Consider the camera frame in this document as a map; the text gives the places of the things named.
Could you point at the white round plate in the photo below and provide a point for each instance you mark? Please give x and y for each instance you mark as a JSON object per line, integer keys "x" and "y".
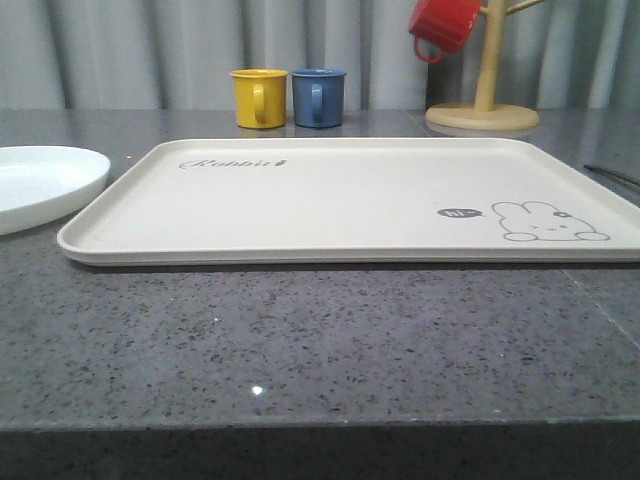
{"x": 40, "y": 184}

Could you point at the cream rabbit serving tray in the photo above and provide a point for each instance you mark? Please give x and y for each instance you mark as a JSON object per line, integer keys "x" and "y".
{"x": 310, "y": 200}

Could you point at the blue mug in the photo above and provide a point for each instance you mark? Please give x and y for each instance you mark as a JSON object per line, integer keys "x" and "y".
{"x": 318, "y": 97}

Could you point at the yellow mug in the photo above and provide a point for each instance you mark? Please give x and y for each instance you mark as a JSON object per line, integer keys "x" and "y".
{"x": 260, "y": 96}

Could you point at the wooden mug tree stand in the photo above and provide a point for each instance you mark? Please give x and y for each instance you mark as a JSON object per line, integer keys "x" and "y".
{"x": 484, "y": 113}

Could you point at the red mug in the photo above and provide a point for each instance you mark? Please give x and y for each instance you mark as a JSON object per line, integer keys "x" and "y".
{"x": 445, "y": 24}

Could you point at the grey curtain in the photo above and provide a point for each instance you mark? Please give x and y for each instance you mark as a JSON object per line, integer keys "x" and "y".
{"x": 179, "y": 54}

